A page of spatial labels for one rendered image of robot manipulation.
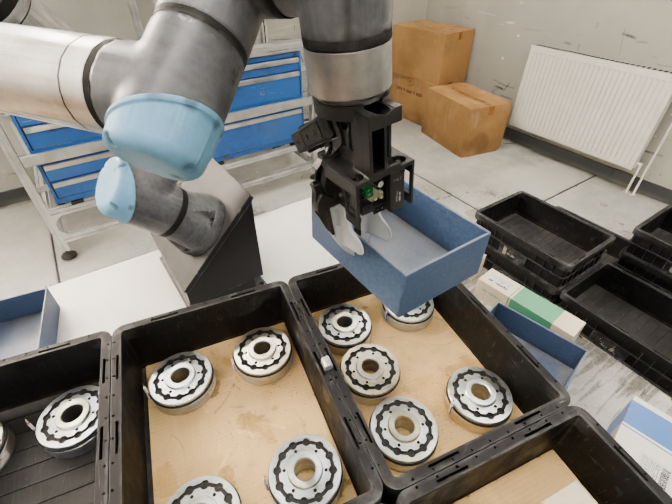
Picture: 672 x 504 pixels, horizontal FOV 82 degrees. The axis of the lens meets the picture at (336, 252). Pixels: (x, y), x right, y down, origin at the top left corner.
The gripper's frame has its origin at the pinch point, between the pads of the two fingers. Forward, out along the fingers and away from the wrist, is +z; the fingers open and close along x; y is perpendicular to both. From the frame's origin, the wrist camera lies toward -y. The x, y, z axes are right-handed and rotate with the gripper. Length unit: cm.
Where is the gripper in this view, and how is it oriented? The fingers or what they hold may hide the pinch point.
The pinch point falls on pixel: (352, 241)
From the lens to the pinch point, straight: 50.3
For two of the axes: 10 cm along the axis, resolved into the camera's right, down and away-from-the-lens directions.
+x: 8.4, -4.3, 3.4
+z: 1.0, 7.2, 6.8
